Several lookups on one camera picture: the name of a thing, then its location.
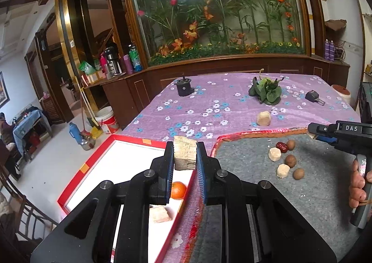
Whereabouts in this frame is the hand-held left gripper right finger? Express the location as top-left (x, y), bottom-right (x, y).
top-left (196, 141), bottom-right (338, 263)

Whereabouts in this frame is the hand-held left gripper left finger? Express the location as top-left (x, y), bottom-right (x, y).
top-left (30, 141), bottom-right (175, 263)

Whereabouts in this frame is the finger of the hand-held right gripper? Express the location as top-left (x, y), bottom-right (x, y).
top-left (317, 135), bottom-right (342, 147)
top-left (307, 122), bottom-right (338, 137)

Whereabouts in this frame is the square beige pastry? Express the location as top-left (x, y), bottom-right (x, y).
top-left (173, 135), bottom-right (198, 171)
top-left (149, 205), bottom-right (172, 223)

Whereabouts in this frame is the orange mandarin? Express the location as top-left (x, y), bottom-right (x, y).
top-left (170, 182), bottom-right (187, 200)

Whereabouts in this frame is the shallow red box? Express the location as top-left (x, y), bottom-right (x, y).
top-left (57, 134), bottom-right (204, 263)

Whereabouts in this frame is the round beige pastry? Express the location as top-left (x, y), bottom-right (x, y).
top-left (268, 147), bottom-right (282, 162)
top-left (276, 163), bottom-right (291, 179)
top-left (257, 111), bottom-right (272, 127)

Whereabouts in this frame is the person's right hand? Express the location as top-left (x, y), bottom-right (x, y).
top-left (349, 160), bottom-right (372, 209)

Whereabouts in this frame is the small black device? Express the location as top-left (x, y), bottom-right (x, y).
top-left (305, 90), bottom-right (326, 106)

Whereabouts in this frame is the white jar with red lid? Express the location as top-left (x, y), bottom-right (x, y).
top-left (331, 84), bottom-right (352, 105)

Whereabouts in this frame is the grey felt mat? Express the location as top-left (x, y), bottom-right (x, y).
top-left (180, 128), bottom-right (372, 263)

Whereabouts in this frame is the green leafy vegetable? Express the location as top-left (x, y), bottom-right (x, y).
top-left (248, 69), bottom-right (284, 106)

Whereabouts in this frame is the purple floral tablecloth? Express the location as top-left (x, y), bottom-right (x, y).
top-left (118, 72), bottom-right (361, 263)

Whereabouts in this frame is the white bucket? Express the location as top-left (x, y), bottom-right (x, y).
top-left (93, 106), bottom-right (120, 135)

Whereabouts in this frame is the black cylindrical holder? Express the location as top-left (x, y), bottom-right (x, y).
top-left (174, 73), bottom-right (195, 97)

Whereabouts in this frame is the metal kettle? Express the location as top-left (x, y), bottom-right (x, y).
top-left (79, 132), bottom-right (96, 151)

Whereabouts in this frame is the blue thermos flask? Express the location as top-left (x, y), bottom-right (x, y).
top-left (69, 122), bottom-right (83, 145)

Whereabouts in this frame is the broom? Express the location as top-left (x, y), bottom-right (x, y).
top-left (75, 77), bottom-right (99, 135)

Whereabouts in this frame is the dark wooden cabinet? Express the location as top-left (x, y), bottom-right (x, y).
top-left (81, 55), bottom-right (351, 131)

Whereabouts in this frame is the pink bottle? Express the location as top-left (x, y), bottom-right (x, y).
top-left (123, 54), bottom-right (133, 74)

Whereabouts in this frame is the green plastic bottle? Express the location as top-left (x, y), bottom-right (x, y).
top-left (129, 44), bottom-right (143, 72)

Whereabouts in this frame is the white orange carton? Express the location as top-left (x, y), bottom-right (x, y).
top-left (84, 71), bottom-right (106, 84)

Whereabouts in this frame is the black thermos jug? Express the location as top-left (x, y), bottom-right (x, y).
top-left (104, 46), bottom-right (123, 76)

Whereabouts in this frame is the red bottle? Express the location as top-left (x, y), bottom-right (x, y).
top-left (100, 55), bottom-right (109, 77)

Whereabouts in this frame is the green bag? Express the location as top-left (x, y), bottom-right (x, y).
top-left (78, 61), bottom-right (98, 75)

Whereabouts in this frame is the table with blue cloth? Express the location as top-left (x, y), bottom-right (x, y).
top-left (13, 109), bottom-right (53, 162)

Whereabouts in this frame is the wooden chair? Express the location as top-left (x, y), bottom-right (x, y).
top-left (0, 161), bottom-right (59, 263)

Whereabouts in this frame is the gold framed pillar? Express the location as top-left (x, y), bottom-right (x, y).
top-left (54, 0), bottom-right (101, 86)

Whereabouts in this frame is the framed wall painting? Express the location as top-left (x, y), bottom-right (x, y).
top-left (0, 71), bottom-right (10, 106)

